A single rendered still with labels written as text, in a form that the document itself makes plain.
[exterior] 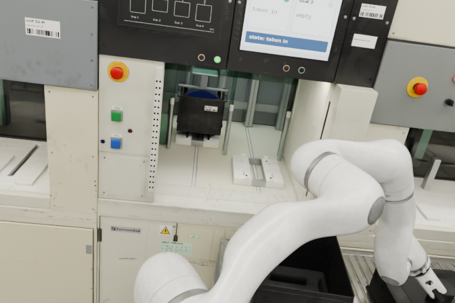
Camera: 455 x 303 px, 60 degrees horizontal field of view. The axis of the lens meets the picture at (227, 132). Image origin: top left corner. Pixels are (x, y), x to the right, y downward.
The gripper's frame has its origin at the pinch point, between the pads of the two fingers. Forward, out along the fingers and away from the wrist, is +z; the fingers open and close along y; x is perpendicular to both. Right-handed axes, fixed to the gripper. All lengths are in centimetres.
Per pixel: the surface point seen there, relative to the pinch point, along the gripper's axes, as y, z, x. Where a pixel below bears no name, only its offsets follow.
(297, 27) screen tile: 37, -83, -13
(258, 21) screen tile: 37, -92, -4
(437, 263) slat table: 29.6, 24.6, -6.0
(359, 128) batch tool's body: 31, -45, -10
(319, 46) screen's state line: 36, -74, -15
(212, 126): 89, -55, 41
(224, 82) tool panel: 121, -60, 28
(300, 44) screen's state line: 36, -78, -10
